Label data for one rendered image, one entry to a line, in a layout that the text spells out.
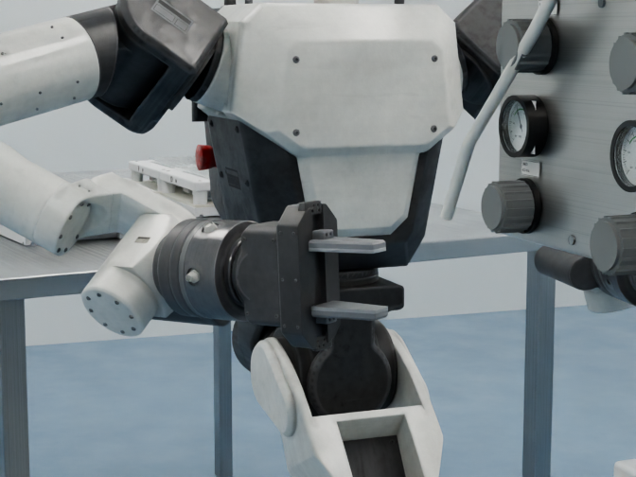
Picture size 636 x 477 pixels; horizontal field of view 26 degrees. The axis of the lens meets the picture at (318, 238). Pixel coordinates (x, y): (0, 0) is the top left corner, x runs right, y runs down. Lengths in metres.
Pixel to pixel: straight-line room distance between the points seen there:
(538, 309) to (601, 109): 1.84
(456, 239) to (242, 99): 1.02
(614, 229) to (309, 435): 0.84
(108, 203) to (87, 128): 4.33
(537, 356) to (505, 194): 1.81
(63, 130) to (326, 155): 4.14
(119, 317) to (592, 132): 0.58
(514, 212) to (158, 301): 0.50
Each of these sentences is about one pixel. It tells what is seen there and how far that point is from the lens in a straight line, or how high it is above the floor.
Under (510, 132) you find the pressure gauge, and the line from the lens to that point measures 0.84.
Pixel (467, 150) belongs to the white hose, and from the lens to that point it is 0.86.
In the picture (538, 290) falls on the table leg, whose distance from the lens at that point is 2.61.
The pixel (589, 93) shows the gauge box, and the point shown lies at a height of 1.21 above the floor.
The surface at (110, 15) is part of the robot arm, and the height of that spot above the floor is 1.27.
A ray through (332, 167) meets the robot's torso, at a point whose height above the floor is 1.10.
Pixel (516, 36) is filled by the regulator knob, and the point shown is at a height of 1.24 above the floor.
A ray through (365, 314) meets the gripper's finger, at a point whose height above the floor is 1.02.
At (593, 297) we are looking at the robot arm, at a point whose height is 0.97.
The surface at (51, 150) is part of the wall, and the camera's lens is 5.61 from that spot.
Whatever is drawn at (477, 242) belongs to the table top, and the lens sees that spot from 2.48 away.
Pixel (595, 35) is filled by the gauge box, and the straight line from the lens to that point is 0.79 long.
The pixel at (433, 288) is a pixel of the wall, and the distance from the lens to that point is 6.17.
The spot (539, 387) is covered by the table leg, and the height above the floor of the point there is 0.59.
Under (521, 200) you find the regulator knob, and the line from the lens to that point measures 0.83.
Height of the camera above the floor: 1.25
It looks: 8 degrees down
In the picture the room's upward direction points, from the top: straight up
